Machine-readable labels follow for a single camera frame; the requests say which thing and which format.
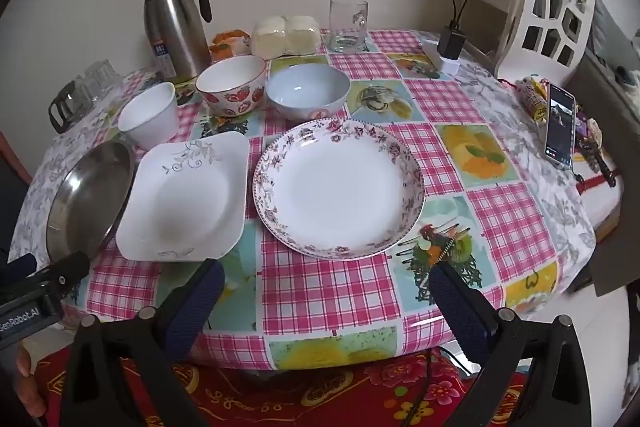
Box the orange snack packet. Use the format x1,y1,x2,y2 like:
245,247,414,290
209,29,251,60

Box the clear drinking glass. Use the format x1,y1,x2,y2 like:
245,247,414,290
62,77,97,120
82,59,120,102

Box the strawberry print bowl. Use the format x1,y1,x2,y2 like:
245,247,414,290
195,55,267,118

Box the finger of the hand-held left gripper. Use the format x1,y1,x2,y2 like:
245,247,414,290
31,251,92,299
0,253,39,289

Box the clear glass mug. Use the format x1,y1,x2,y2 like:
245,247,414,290
328,0,371,54

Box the red floral cloth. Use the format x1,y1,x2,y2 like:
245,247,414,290
37,342,531,427

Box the pack of white buns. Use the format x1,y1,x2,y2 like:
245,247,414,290
251,14,321,58

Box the white power strip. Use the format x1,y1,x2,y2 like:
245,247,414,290
422,38,463,75

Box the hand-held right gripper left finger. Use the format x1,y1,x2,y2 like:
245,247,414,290
60,258,226,427

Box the pink checkered tablecloth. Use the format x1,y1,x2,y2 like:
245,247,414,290
85,29,561,370

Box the smartphone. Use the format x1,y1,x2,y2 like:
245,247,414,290
544,83,576,170

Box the square white plate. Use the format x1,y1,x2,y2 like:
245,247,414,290
116,131,251,263

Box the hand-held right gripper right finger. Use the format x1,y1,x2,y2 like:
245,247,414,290
429,262,606,427

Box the plain white bowl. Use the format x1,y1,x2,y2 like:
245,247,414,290
118,82,180,151

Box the light blue bowl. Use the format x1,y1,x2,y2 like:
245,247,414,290
265,64,351,124

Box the brown chair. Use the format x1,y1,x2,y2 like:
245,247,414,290
0,132,33,188

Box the round floral rim plate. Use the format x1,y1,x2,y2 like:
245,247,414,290
252,118,426,262

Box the black power adapter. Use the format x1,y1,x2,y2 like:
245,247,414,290
439,23,466,59

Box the person's left hand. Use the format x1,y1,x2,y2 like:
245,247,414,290
15,341,48,415

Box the bunch of keys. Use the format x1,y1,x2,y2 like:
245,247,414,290
575,117,618,188

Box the grey sofa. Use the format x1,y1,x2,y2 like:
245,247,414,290
565,0,640,138

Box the stainless steel thermos jug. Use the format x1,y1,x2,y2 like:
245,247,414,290
141,0,213,84

